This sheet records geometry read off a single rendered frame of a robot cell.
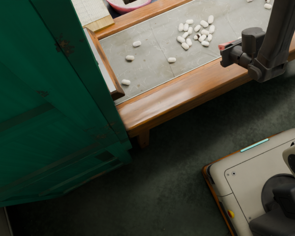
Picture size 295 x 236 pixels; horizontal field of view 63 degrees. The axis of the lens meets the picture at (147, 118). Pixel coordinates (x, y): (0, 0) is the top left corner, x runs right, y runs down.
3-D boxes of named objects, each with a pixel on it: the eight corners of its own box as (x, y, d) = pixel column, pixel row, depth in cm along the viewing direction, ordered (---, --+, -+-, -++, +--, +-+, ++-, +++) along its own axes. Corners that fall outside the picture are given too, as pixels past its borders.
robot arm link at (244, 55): (251, 76, 75) (267, 69, 76) (251, 55, 71) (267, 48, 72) (237, 68, 80) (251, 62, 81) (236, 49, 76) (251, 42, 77)
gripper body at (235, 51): (218, 49, 82) (232, 55, 76) (244, 37, 83) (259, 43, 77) (220, 66, 86) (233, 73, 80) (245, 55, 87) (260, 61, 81)
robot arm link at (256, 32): (258, 82, 70) (283, 71, 70) (258, 44, 63) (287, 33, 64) (233, 68, 79) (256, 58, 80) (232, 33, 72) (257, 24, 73)
